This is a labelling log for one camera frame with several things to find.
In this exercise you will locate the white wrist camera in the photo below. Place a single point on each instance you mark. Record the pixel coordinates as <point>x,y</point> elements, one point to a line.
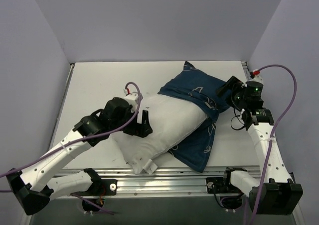
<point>255,76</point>
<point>133,98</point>

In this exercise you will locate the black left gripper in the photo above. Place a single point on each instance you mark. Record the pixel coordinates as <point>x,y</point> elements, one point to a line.
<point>139,128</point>

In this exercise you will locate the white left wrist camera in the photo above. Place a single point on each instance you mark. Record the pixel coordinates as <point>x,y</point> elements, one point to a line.
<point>133,98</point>

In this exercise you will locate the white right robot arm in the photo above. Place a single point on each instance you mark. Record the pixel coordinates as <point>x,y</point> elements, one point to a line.
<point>275,193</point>

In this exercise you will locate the aluminium front rail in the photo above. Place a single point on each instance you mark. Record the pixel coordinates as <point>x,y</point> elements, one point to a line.
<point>178,182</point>

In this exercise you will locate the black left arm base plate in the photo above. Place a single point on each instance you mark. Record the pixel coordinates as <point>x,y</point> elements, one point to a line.
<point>99,186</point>

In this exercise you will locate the blue embroidered pillowcase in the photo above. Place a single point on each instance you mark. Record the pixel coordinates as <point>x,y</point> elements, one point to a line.
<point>198,87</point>

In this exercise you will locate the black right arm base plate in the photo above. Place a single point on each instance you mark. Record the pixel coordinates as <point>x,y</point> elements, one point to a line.
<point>218,185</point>

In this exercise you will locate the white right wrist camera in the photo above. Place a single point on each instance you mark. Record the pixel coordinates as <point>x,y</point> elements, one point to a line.
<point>255,76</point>

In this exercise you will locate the aluminium left side rail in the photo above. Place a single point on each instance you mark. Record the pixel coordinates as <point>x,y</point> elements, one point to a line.
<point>69,77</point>

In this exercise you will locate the white pillow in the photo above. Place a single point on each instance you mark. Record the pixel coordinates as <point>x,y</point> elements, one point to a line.
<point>171,119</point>

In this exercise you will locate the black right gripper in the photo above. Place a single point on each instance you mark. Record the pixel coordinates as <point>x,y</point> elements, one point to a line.
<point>230,86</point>

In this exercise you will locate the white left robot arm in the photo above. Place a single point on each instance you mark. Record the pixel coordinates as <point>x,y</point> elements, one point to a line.
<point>35,185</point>

